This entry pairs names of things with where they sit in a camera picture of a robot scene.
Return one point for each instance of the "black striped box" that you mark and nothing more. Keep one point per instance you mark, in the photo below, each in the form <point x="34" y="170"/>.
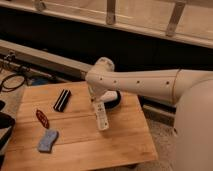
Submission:
<point x="62" y="100"/>

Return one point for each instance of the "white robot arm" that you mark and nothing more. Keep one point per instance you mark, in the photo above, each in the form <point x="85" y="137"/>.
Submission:
<point x="190" y="91"/>

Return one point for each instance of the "black bag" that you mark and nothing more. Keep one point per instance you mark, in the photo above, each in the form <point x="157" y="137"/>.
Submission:
<point x="6" y="121"/>

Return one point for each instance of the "white paper cup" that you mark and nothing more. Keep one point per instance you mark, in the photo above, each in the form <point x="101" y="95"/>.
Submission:
<point x="109" y="96"/>

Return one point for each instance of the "blue sponge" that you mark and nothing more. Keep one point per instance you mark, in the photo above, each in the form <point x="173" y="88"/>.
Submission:
<point x="47" y="141"/>

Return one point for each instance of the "wooden table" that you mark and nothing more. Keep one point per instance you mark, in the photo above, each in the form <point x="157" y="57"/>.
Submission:
<point x="80" y="145"/>

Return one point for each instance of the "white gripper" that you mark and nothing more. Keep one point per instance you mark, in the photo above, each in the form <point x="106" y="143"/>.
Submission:
<point x="96" y="93"/>

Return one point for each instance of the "white bottle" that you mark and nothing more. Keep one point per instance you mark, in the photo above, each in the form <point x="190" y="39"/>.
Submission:
<point x="102" y="120"/>

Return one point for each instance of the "black round plate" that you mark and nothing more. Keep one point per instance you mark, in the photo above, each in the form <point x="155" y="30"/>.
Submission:
<point x="112" y="104"/>

